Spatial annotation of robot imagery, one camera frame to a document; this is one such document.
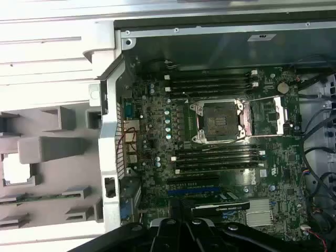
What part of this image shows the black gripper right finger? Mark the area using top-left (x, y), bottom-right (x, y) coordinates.
top-left (183, 198), bottom-right (326, 252)

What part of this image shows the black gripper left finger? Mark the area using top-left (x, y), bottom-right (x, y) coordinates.
top-left (68, 198), bottom-right (184, 252)

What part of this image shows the silver square CPU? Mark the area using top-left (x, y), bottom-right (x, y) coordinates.
top-left (3, 154), bottom-right (32, 184)

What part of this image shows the CPU socket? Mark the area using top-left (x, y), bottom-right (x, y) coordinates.
top-left (189, 99), bottom-right (247, 144)

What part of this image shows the black graphics card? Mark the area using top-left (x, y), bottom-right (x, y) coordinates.
top-left (170, 192), bottom-right (251, 218)

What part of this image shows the blue expansion slot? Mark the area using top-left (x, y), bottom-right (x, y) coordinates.
top-left (167, 187), bottom-right (220, 197)

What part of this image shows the black expansion slot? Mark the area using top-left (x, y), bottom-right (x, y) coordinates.
top-left (166, 175), bottom-right (220, 186)

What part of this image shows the silver finned heatsink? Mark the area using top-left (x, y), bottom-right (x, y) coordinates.
top-left (245, 198), bottom-right (274, 228)

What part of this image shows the RAM slot with white clips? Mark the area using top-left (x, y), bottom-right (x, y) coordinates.
top-left (164, 69), bottom-right (258, 81)
top-left (170, 150), bottom-right (266, 162)
top-left (175, 161), bottom-right (266, 174)
top-left (164, 81), bottom-right (258, 92)

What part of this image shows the RAM slot with black clips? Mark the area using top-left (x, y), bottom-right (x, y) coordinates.
top-left (170, 76), bottom-right (253, 87)
top-left (178, 156), bottom-right (259, 168)
top-left (178, 143), bottom-right (259, 155)
top-left (170, 88), bottom-right (253, 97)

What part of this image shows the thin metal locking lever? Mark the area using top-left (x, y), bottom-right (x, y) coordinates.
top-left (182, 140), bottom-right (254, 152)

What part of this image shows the green motherboard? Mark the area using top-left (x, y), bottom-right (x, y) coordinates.
top-left (121, 64), bottom-right (314, 246)

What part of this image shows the gray parts rack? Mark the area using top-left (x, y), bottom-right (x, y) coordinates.
top-left (0, 104), bottom-right (104, 232)

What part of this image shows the green RAM stick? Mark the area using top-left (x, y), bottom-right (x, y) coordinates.
top-left (0, 193), bottom-right (85, 204)

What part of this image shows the blue serial port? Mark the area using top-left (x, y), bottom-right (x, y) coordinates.
top-left (123, 99), bottom-right (135, 118)

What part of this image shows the metal socket cover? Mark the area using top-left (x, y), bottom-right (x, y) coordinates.
top-left (243, 94), bottom-right (289, 138)

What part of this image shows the open black PC case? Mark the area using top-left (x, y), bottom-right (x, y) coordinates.
top-left (96, 18), bottom-right (336, 252)

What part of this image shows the metal drive cage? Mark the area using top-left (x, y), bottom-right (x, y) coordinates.
top-left (314, 72), bottom-right (336, 200)

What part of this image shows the red black twisted wire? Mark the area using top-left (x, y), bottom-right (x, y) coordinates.
top-left (117, 127), bottom-right (138, 158)

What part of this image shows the black cable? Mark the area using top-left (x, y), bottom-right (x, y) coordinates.
top-left (295, 72), bottom-right (331, 91)
top-left (301, 106), bottom-right (336, 203)

